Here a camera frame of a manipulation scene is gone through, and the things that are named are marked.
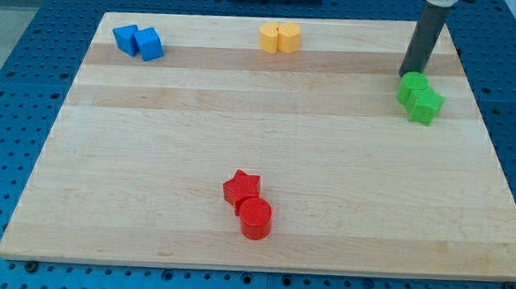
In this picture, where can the green star block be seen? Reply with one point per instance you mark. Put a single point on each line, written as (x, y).
(423, 106)

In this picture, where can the blue cube block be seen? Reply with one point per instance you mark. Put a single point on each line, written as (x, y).
(149, 44)

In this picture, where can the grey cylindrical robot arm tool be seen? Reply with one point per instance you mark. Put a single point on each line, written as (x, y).
(427, 31)

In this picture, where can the red star block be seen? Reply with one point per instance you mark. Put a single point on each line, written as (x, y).
(240, 188)

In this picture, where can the blue block left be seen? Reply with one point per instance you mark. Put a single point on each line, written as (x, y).
(125, 39)

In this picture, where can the yellow heart block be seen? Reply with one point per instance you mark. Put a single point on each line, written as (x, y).
(288, 39)

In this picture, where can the green cylinder block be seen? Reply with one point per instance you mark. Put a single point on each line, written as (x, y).
(411, 81)

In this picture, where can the red cylinder block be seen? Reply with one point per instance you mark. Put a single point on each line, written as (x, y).
(255, 216)

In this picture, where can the wooden board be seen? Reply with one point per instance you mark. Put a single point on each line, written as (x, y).
(132, 170)

